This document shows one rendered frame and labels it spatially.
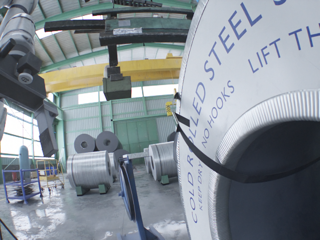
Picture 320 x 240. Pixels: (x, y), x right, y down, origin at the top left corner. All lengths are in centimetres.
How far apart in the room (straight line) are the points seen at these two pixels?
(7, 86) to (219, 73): 40
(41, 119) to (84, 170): 480
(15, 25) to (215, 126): 51
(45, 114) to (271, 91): 36
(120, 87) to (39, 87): 88
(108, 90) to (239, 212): 101
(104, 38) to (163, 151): 440
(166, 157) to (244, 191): 452
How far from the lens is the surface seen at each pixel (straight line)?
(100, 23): 120
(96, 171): 499
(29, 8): 96
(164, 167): 500
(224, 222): 54
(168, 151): 507
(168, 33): 104
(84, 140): 1165
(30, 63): 27
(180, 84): 59
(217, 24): 37
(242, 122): 31
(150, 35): 101
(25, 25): 42
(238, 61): 31
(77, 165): 518
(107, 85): 116
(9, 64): 29
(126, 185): 150
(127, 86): 115
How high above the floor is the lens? 102
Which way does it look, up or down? 11 degrees up
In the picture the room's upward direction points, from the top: 9 degrees counter-clockwise
